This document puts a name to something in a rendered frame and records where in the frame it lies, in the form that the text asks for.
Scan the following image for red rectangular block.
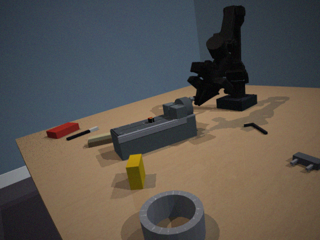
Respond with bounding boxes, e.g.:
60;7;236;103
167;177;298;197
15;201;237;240
46;122;80;139

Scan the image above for grey hollow cylinder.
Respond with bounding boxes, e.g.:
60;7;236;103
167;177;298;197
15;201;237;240
139;190;206;240

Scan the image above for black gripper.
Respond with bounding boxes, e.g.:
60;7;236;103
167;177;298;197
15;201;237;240
187;62;233;106

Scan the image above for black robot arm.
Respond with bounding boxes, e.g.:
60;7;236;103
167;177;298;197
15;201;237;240
190;5;249;99

